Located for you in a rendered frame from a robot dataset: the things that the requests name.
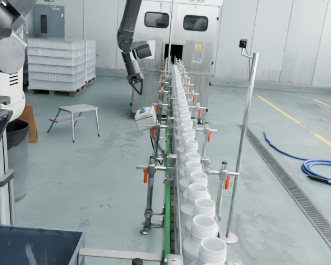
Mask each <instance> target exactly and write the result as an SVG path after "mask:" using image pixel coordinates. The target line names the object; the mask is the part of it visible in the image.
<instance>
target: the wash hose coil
mask: <svg viewBox="0 0 331 265"><path fill-rule="evenodd" d="M262 133H263V134H264V135H265V139H266V140H267V141H268V142H269V143H270V145H271V146H272V147H274V148H275V149H276V150H277V151H279V152H281V153H283V154H285V155H288V156H290V157H293V158H296V159H301V160H306V161H305V162H304V163H303V164H302V170H303V171H304V172H305V173H306V174H307V177H308V178H310V179H313V180H317V181H322V182H325V183H327V184H330V185H331V178H328V177H325V176H322V175H319V174H317V173H315V172H313V171H312V170H311V168H310V167H311V166H312V165H331V160H326V159H307V158H301V157H296V156H292V155H290V154H288V153H286V152H283V151H281V150H279V149H278V148H277V147H275V146H274V145H272V144H271V141H270V140H268V138H267V134H266V132H265V131H263V132H262ZM307 166H308V168H307Z"/></svg>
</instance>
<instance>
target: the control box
mask: <svg viewBox="0 0 331 265"><path fill-rule="evenodd" d="M144 110H147V111H146V112H143V113H140V111H142V110H141V109H139V110H137V113H136V115H135V120H136V124H137V127H138V131H143V130H147V129H150V139H151V143H152V147H153V150H154V145H153V141H154V138H155V137H152V127H147V124H150V125H155V123H156V118H157V117H156V113H155V111H154V107H153V106H151V107H148V108H147V109H144ZM152 140H153V141H152ZM158 149H159V150H160V152H161V154H162V155H163V156H162V158H165V153H166V150H162V148H161V147H160V145H159V143H158ZM158 162H159V164H160V165H163V160H162V163H161V162H160V160H158Z"/></svg>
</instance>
